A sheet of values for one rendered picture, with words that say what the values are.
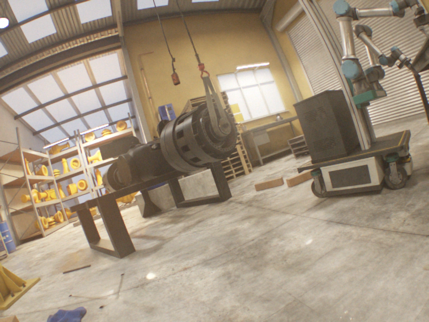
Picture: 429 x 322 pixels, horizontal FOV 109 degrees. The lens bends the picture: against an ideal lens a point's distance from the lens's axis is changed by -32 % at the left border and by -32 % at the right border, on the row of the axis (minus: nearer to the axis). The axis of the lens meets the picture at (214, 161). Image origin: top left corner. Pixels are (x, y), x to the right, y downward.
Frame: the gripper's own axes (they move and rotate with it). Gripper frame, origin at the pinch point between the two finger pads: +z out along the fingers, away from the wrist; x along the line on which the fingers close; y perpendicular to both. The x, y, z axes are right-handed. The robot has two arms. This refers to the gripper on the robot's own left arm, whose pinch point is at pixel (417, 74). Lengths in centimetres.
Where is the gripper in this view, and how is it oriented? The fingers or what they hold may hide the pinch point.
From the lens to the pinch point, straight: 212.0
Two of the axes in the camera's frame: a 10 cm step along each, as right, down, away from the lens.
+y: 3.2, -5.2, -7.9
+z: 3.7, 8.4, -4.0
